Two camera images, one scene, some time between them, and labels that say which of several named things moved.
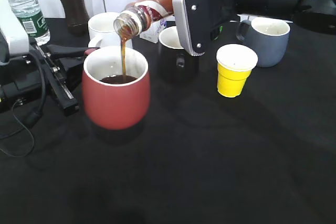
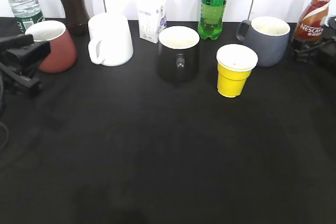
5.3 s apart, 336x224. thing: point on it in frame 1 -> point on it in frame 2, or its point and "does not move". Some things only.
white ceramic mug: (102, 32) does not move
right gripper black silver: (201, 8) -> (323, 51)
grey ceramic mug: (268, 36) does not move
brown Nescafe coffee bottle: (156, 1) -> (307, 29)
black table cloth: (267, 157) does not move
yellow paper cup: (235, 64) does not move
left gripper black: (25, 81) -> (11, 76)
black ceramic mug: (175, 64) does not move
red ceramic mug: (116, 87) -> (63, 49)
